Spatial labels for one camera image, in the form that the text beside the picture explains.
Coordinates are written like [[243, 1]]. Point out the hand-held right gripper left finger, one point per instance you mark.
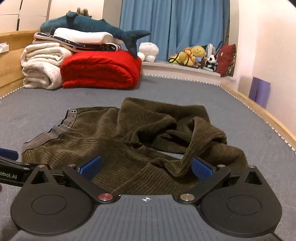
[[90, 167]]

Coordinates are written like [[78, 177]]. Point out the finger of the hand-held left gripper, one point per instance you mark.
[[8, 153]]

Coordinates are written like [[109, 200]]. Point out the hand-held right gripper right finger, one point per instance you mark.
[[202, 169]]

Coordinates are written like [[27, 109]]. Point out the olive green ribbed pants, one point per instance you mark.
[[104, 139]]

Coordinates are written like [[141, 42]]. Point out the grey quilted mattress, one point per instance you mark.
[[175, 90]]

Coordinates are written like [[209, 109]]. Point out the cream folded blanket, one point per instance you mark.
[[39, 67]]

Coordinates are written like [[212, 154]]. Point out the red folded blanket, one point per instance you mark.
[[101, 69]]

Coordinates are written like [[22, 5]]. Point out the white window sill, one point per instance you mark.
[[175, 67]]

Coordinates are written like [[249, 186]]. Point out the small white box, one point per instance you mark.
[[3, 47]]

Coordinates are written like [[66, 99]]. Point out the panda plush toy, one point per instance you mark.
[[211, 61]]

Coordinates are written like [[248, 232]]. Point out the dark red cushion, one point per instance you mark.
[[226, 60]]

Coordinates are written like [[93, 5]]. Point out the yellow plush toy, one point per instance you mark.
[[199, 51], [182, 58]]

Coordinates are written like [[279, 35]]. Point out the dark striped folded cloth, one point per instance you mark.
[[92, 46]]

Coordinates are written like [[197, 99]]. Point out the white plush toy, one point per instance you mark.
[[148, 51]]

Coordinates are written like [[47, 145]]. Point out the white folded cloth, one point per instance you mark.
[[81, 35]]

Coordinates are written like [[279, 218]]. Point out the white wardrobe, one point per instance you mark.
[[30, 14]]

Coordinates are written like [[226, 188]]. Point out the blue shark plush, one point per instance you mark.
[[92, 23]]

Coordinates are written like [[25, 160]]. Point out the blue curtain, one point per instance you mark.
[[175, 25]]

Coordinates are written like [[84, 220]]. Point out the brown plush toy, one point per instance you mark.
[[82, 12]]

